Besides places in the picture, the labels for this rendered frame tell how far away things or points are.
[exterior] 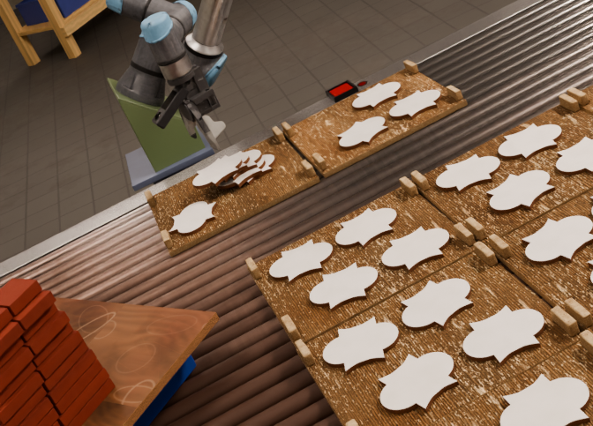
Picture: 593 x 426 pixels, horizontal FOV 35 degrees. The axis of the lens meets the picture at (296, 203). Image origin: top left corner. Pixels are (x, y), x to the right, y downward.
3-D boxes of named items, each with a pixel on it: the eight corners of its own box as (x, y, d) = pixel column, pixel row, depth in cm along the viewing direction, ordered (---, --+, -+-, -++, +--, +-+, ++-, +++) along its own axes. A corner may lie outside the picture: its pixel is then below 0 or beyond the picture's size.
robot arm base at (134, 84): (114, 82, 296) (124, 53, 294) (160, 98, 301) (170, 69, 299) (116, 94, 282) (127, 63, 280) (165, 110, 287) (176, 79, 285)
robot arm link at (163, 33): (173, 5, 229) (160, 20, 222) (191, 46, 234) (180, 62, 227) (146, 13, 232) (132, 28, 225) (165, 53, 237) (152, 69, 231)
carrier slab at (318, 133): (283, 135, 266) (281, 130, 266) (410, 71, 271) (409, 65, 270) (326, 178, 236) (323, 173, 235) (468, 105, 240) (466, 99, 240)
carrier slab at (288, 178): (148, 203, 262) (146, 198, 261) (281, 137, 266) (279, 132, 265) (171, 257, 231) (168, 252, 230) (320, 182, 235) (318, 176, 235)
